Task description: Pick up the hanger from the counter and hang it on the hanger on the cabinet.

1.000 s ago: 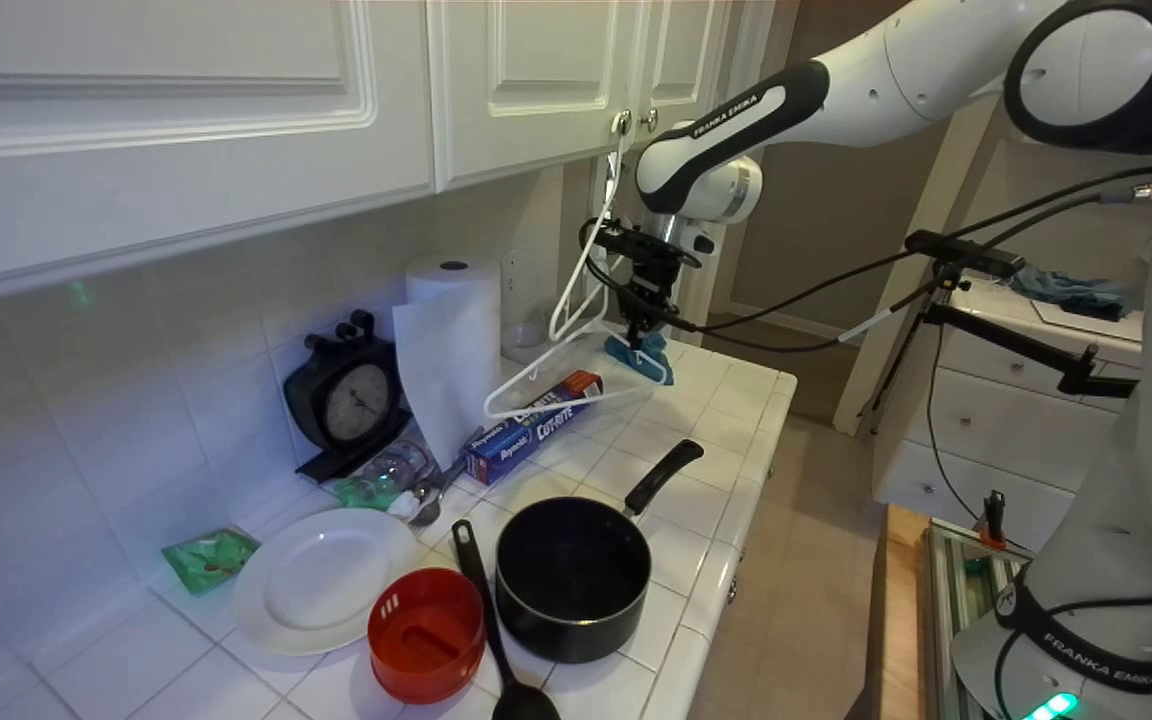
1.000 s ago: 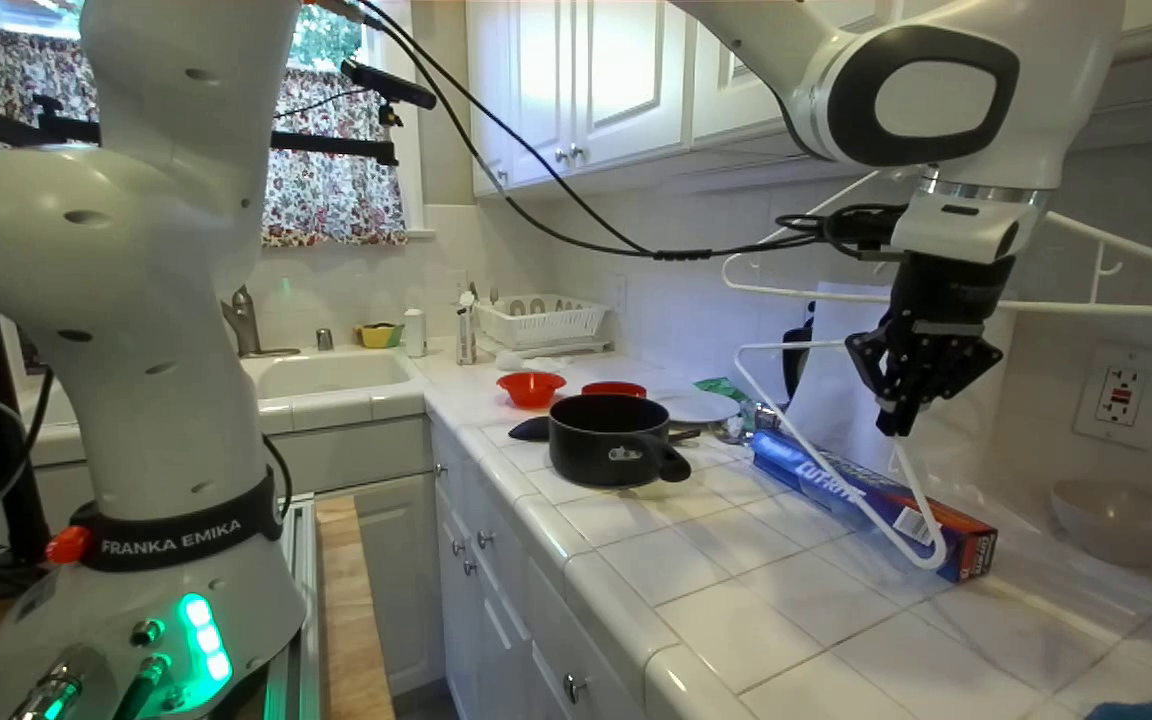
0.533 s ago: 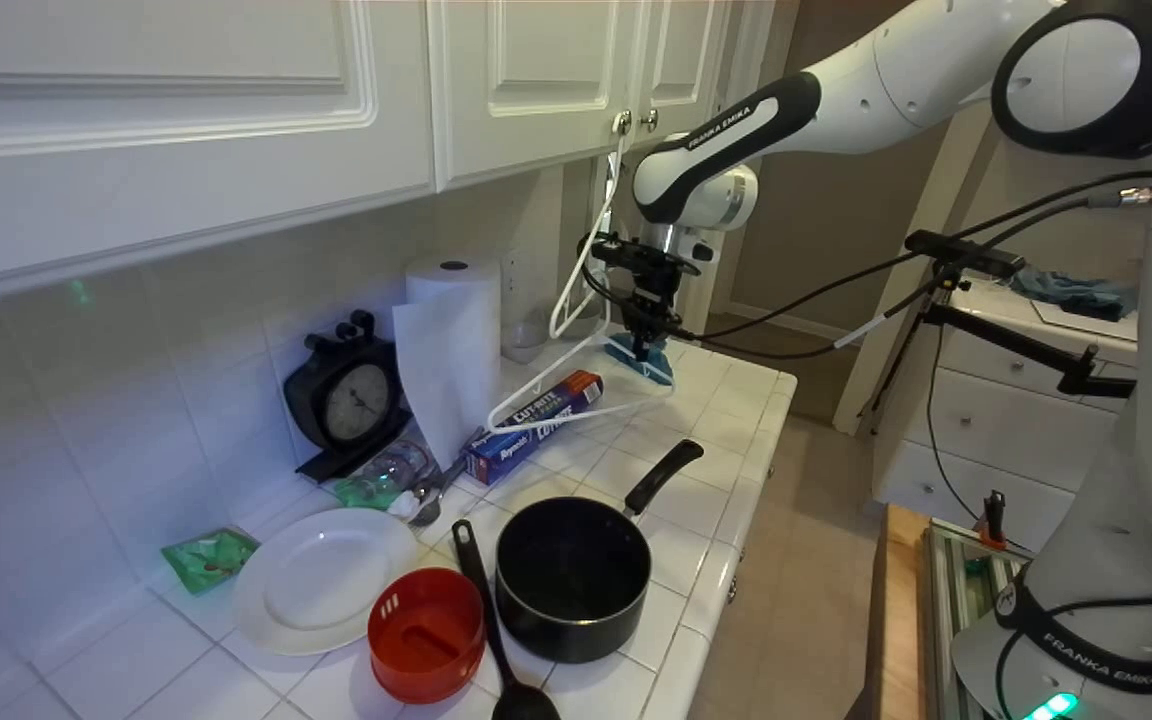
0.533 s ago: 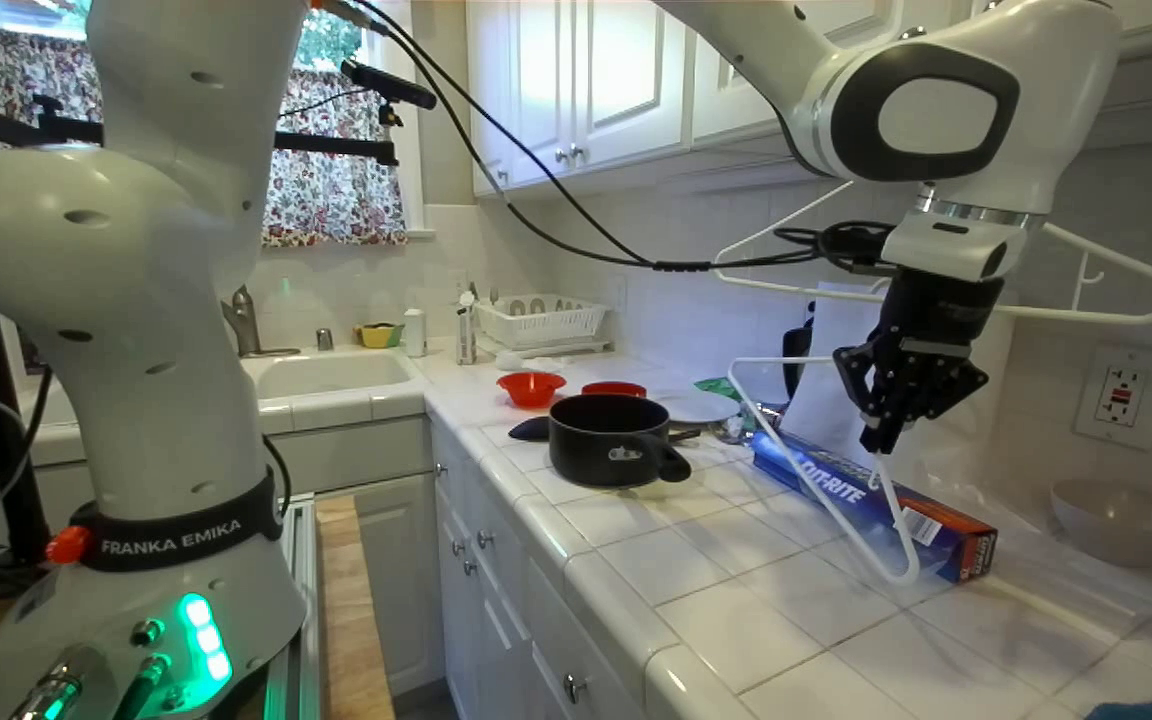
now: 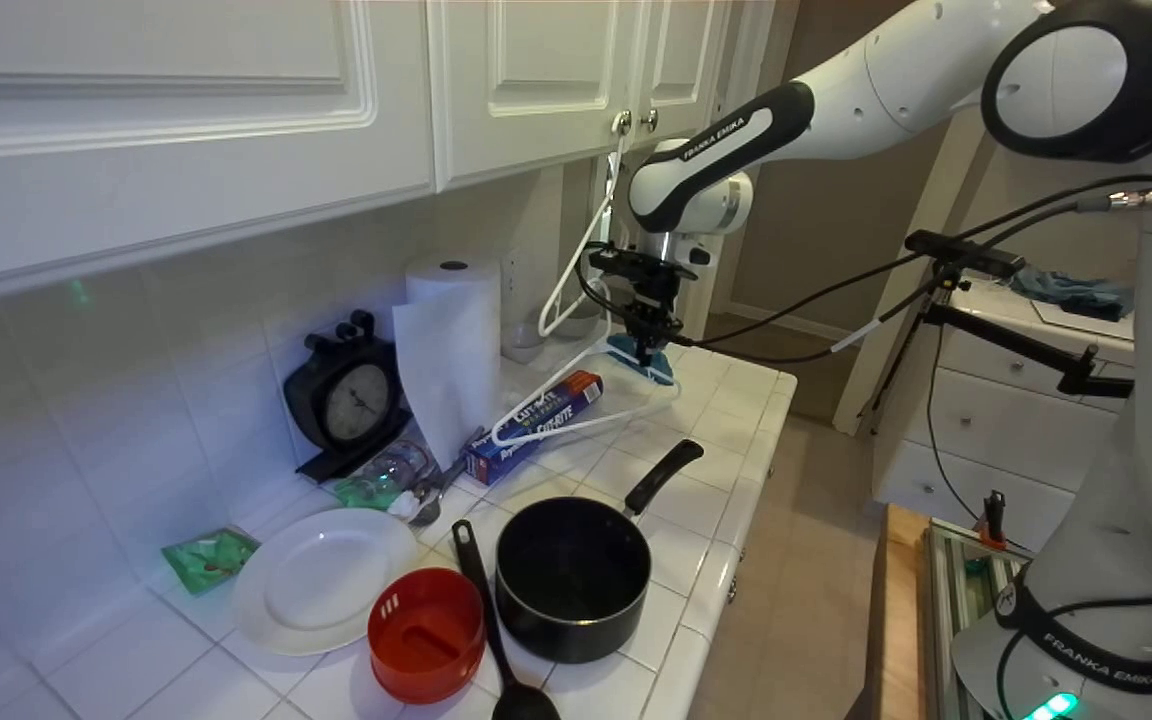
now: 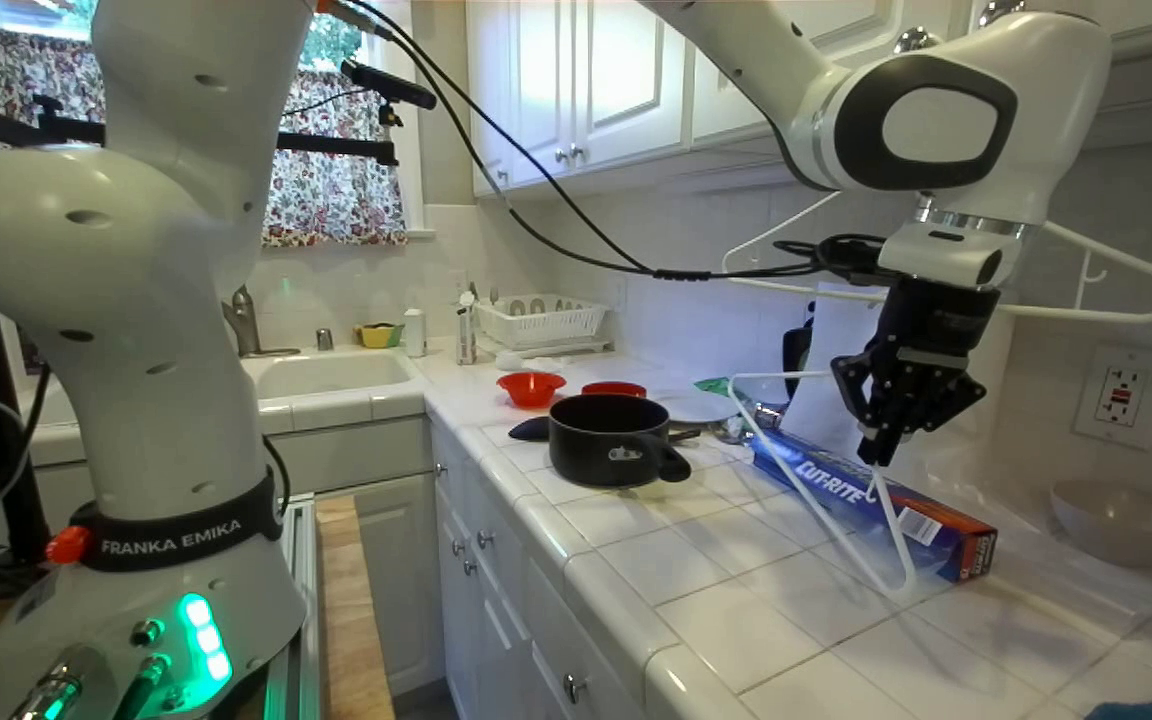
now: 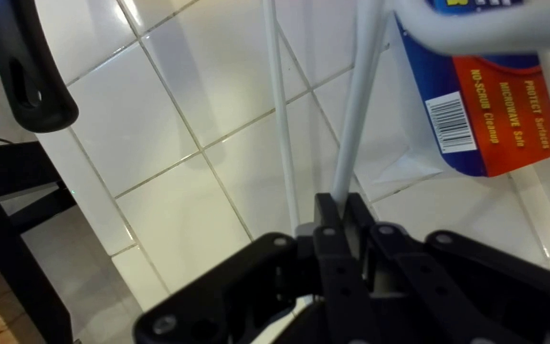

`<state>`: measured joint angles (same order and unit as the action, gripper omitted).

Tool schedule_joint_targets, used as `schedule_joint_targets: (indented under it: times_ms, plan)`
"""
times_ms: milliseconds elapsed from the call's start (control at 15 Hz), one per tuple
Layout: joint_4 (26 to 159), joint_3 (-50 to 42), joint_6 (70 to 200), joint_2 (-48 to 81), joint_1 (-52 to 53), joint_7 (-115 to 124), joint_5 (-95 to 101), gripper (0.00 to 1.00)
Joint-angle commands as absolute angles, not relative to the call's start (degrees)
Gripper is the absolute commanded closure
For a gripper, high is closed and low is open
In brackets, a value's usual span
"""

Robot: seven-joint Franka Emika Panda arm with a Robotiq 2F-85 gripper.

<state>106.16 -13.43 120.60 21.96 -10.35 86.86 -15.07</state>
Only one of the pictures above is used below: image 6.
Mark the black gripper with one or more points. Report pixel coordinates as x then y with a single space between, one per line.
939 327

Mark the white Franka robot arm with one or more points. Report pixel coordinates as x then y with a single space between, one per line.
137 265

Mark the blue foil box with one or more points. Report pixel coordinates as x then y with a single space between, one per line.
831 486

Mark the white plate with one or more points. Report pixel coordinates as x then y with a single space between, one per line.
696 413

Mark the translucent white bowl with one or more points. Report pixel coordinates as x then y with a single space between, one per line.
1128 525

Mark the red measuring cup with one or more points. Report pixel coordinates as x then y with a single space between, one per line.
614 390

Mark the black saucepan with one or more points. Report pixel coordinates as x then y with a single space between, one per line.
609 455

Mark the white dish rack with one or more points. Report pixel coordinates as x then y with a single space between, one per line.
549 323

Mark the red bowl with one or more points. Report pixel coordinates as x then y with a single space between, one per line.
531 390

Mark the white upper cabinets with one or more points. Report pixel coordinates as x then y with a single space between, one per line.
603 80

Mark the white cabinets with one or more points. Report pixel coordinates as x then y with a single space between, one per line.
521 626
603 80

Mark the clear dispenser bottle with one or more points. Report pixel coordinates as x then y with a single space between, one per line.
468 335

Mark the white lower cabinets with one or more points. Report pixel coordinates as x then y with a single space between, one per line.
521 626

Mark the white soap bottle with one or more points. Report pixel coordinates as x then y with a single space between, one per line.
414 335

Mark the yellow sponge dish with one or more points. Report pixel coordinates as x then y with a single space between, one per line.
379 339

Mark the white sink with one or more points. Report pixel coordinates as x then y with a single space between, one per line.
337 373

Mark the small metal cup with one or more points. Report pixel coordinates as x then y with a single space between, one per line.
325 341

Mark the floral curtain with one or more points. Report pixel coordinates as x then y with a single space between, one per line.
337 201

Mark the silver faucet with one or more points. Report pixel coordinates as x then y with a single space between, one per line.
244 327

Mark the white wrist mount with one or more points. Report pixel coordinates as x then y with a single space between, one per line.
950 255

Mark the white GFCI wall outlet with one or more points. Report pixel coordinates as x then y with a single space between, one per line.
1122 403

